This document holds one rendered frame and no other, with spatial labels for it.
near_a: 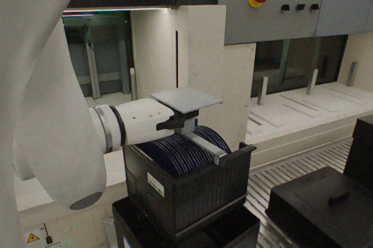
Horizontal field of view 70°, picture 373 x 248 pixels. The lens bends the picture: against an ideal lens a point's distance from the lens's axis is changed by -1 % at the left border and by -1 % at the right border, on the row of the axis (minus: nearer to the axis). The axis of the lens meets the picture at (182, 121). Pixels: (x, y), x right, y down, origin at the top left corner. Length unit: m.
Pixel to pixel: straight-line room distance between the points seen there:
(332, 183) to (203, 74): 0.56
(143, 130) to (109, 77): 1.26
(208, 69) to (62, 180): 0.59
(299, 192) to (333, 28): 0.66
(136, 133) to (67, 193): 0.15
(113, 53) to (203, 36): 0.97
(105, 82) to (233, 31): 1.02
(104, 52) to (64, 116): 1.38
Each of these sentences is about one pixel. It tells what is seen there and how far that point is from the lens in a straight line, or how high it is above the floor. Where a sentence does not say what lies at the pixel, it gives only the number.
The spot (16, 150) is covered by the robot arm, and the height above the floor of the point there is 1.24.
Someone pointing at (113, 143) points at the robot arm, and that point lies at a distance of 0.46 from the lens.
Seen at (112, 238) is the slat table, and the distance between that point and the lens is 0.91.
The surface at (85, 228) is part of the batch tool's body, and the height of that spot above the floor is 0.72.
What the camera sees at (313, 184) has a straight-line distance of 1.01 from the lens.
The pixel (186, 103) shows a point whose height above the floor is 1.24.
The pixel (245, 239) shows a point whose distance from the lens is 0.70.
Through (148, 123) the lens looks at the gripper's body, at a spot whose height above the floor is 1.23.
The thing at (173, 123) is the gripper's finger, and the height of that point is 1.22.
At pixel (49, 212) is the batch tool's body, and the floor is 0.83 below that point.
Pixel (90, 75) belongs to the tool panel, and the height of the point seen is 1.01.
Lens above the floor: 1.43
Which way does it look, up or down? 25 degrees down
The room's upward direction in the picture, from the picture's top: straight up
